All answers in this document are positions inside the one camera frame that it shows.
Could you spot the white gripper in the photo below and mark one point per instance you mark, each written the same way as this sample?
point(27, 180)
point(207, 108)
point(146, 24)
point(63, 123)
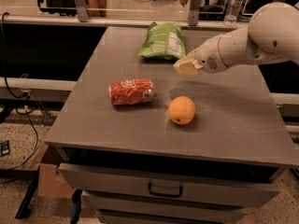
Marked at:
point(207, 56)

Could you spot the green rice chip bag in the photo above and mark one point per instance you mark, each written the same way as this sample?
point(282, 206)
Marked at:
point(163, 41)

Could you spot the red coke can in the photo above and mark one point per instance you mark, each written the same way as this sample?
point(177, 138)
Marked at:
point(131, 91)

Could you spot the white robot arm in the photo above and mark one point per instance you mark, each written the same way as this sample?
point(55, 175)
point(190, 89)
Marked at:
point(272, 36)

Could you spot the orange fruit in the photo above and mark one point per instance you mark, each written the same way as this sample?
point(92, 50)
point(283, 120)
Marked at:
point(181, 110)

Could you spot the seated person right background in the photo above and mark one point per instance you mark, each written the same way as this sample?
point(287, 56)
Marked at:
point(212, 10)

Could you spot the clear plastic water bottle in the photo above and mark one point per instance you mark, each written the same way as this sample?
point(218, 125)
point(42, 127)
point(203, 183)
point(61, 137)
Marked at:
point(232, 11)

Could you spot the grey top drawer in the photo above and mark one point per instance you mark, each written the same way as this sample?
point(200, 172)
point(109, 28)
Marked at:
point(195, 189)

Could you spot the grey drawer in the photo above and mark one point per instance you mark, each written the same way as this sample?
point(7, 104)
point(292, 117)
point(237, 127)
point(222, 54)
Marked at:
point(195, 189)
point(146, 208)

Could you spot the grey middle drawer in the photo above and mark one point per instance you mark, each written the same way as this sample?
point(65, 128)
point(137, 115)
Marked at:
point(146, 208)

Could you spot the cardboard box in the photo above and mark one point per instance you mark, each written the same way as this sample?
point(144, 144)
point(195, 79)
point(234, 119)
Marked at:
point(51, 183)

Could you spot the small dark floor packet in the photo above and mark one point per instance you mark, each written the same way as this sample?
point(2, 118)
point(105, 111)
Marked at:
point(4, 148)

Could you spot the black drawer handle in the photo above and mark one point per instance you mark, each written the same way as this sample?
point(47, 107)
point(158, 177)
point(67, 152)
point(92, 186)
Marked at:
point(165, 192)

